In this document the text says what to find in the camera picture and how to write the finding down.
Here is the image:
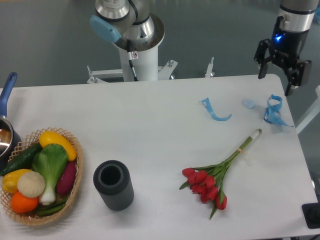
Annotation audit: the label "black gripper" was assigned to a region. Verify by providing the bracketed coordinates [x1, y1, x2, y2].
[253, 26, 312, 97]

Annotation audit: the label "dark grey ribbed vase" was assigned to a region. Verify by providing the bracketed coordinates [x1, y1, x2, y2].
[93, 160, 135, 211]

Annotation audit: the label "yellow bell pepper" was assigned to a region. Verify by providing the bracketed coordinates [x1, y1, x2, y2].
[1, 169, 31, 194]

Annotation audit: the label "yellow squash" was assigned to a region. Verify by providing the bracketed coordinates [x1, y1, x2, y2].
[38, 130, 78, 162]

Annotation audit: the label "purple sweet potato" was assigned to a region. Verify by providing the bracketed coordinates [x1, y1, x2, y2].
[56, 161, 76, 195]

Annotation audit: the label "woven wicker basket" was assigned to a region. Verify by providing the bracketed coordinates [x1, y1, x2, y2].
[0, 127, 84, 226]

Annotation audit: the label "cream steamed bun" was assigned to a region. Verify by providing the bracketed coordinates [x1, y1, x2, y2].
[17, 171, 46, 198]

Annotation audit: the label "red tulip bouquet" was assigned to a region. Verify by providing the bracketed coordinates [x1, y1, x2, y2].
[179, 128, 262, 219]

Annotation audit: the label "white frame bar at right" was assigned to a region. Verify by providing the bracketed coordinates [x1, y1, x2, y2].
[295, 85, 320, 135]

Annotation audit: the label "tangled blue ribbon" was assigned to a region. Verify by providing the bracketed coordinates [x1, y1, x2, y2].
[263, 94, 294, 127]

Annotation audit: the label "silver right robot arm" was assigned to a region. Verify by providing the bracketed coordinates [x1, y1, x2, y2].
[269, 0, 319, 96]

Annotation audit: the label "blue handled saucepan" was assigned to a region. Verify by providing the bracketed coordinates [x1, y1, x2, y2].
[0, 72, 21, 171]

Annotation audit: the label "green bean pods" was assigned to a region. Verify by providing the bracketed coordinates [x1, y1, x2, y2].
[35, 198, 67, 217]

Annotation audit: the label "curved blue ribbon strip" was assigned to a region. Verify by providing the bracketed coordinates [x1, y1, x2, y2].
[199, 97, 232, 122]

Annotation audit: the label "orange fruit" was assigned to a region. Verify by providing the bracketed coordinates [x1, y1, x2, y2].
[10, 191, 39, 214]

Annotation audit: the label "dark green cucumber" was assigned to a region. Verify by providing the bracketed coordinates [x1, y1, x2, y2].
[0, 142, 43, 177]

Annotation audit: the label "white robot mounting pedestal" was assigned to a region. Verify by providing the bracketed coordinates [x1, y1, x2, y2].
[86, 37, 216, 84]

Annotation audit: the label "black device at table edge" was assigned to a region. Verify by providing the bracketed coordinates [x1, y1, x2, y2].
[301, 202, 320, 229]

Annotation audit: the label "green bok choy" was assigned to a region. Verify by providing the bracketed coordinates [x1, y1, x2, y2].
[31, 143, 68, 206]

